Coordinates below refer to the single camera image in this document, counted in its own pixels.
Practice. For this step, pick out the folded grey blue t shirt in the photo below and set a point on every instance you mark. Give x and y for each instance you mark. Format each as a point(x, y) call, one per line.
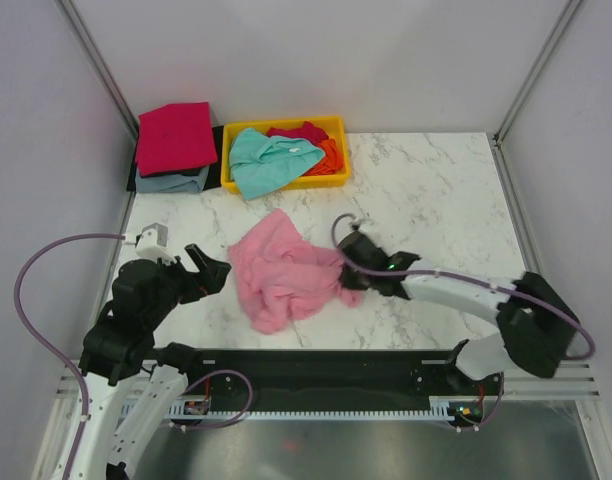
point(172, 183)

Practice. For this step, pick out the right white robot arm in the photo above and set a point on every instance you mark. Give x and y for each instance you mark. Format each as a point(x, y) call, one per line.
point(534, 326)

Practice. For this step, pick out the orange t shirt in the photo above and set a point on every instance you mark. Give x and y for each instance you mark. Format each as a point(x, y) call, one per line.
point(331, 163)

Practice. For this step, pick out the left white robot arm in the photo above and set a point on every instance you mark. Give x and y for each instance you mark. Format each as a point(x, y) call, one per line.
point(129, 383)

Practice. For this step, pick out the aluminium frame post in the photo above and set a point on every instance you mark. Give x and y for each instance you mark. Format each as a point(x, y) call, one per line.
point(82, 34)
point(547, 51)

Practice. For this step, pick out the yellow plastic bin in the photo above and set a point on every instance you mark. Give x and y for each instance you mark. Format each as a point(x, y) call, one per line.
point(334, 127)

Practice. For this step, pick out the left aluminium frame post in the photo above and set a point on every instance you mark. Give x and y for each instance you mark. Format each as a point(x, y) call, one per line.
point(82, 34)

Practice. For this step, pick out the right aluminium frame post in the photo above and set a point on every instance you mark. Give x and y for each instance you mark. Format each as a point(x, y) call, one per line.
point(547, 51)

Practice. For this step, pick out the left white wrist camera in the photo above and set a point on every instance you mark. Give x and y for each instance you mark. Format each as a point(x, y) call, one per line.
point(150, 243)

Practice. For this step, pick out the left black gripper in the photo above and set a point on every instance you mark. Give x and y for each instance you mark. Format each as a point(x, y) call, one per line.
point(210, 280)

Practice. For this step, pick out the folded crimson t shirt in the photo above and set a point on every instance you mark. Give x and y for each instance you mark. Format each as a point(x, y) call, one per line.
point(176, 137)

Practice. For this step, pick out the teal t shirt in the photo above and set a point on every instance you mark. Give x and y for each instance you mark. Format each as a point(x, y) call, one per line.
point(260, 165)

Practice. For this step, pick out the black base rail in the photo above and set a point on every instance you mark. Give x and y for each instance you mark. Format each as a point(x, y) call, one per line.
point(328, 380)

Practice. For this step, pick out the pink t shirt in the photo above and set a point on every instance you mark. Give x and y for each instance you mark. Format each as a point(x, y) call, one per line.
point(281, 278)

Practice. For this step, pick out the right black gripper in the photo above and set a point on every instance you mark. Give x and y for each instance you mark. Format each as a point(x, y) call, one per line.
point(348, 282)

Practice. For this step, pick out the dark red t shirt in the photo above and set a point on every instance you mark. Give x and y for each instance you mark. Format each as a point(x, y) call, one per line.
point(307, 131)

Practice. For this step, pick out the white slotted cable duct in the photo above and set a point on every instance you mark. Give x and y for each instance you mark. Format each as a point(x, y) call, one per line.
point(437, 411)

